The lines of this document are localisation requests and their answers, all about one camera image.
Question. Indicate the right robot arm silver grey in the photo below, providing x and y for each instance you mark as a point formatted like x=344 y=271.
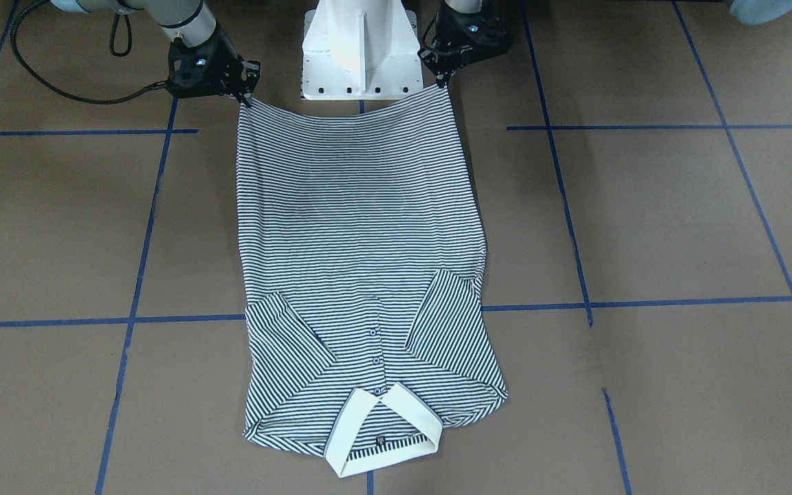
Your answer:
x=194 y=21

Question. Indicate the navy white striped polo shirt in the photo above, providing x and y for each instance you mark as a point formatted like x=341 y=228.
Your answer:
x=363 y=258

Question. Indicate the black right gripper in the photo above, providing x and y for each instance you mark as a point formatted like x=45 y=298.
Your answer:
x=229 y=60

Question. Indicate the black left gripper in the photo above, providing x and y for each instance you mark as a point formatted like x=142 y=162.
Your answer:
x=463 y=27

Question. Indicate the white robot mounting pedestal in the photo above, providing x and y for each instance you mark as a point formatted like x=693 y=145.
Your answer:
x=360 y=50

